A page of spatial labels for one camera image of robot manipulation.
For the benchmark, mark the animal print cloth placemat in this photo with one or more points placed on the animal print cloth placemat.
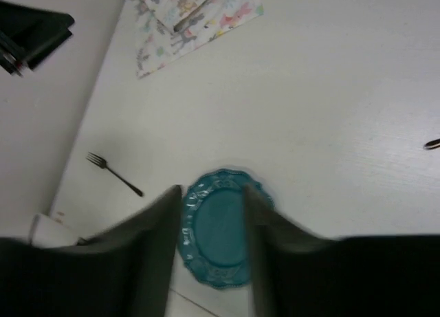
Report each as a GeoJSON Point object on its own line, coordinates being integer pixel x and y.
{"type": "Point", "coordinates": [156, 44]}

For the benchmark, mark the patterned paper cup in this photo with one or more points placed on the patterned paper cup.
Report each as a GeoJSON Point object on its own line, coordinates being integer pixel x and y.
{"type": "Point", "coordinates": [434, 144]}

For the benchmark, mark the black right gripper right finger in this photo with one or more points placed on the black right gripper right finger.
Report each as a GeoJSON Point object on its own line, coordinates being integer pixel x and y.
{"type": "Point", "coordinates": [294, 272]}

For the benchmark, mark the black metal spoon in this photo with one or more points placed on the black metal spoon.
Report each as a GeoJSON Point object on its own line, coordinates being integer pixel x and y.
{"type": "Point", "coordinates": [187, 9]}

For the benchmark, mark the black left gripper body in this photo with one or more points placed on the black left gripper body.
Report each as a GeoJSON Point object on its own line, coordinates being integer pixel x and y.
{"type": "Point", "coordinates": [30, 35]}

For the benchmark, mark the dark metal fork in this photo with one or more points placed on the dark metal fork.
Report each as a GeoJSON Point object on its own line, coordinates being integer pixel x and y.
{"type": "Point", "coordinates": [102, 163]}

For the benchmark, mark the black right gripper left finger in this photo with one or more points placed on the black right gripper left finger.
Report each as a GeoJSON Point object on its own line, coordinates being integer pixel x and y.
{"type": "Point", "coordinates": [123, 271]}

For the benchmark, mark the teal scalloped ceramic plate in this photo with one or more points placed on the teal scalloped ceramic plate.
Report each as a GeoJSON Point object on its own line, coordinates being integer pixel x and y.
{"type": "Point", "coordinates": [212, 236]}

